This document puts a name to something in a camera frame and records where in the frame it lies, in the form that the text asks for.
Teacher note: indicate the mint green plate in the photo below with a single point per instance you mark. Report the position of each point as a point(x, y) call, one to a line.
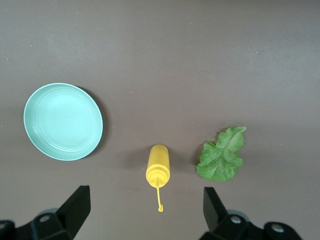
point(62, 122)

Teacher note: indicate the green lettuce leaf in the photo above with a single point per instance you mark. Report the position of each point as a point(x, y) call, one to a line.
point(220, 160)

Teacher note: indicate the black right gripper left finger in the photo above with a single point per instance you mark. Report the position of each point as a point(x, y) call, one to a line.
point(77, 207)

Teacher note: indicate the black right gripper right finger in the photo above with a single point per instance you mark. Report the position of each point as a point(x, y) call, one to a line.
point(212, 210)

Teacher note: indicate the yellow squeeze bottle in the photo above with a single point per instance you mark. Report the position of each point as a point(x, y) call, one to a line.
point(157, 162)

